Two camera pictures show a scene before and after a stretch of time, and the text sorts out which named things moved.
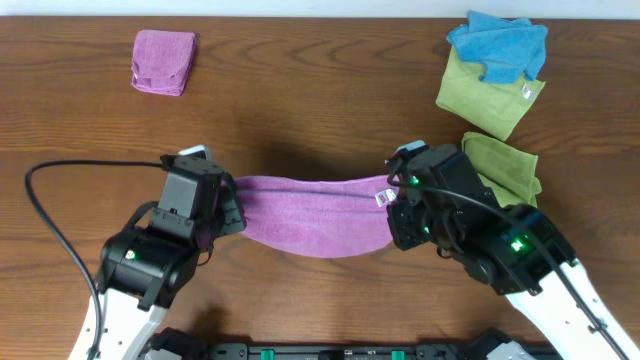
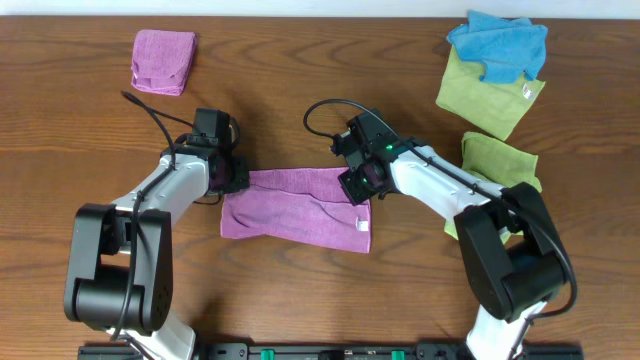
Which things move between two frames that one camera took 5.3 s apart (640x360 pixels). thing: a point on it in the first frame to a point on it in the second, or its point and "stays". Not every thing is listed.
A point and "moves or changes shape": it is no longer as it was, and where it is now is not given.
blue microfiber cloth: [509, 50] stays
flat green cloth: [496, 107] stays
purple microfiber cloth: [317, 217] moves or changes shape
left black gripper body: [205, 221] to [236, 175]
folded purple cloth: [162, 60] stays
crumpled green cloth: [510, 172] stays
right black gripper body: [414, 227] to [358, 185]
